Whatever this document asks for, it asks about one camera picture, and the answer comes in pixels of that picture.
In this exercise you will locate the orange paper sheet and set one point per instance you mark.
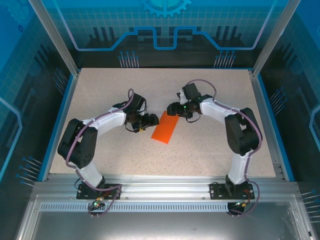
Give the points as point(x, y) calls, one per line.
point(165, 128)

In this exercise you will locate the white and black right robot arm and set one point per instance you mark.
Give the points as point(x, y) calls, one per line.
point(212, 111)

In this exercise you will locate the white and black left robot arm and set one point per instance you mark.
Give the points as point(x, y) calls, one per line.
point(110, 120)

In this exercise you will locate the blue table edge strip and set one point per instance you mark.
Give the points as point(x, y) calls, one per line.
point(58, 125)
point(275, 125)

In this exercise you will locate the shiny metal tray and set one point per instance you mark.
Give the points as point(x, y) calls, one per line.
point(162, 225)

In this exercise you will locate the aluminium mounting rail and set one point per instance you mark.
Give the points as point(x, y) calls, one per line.
point(162, 185)

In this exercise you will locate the aluminium side rail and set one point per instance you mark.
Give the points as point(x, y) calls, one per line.
point(267, 130)

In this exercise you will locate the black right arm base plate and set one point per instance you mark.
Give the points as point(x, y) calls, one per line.
point(217, 191)

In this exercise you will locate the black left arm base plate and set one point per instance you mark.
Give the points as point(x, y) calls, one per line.
point(85, 192)

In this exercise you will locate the aluminium frame post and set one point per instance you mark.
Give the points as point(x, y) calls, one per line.
point(59, 42)
point(273, 37)

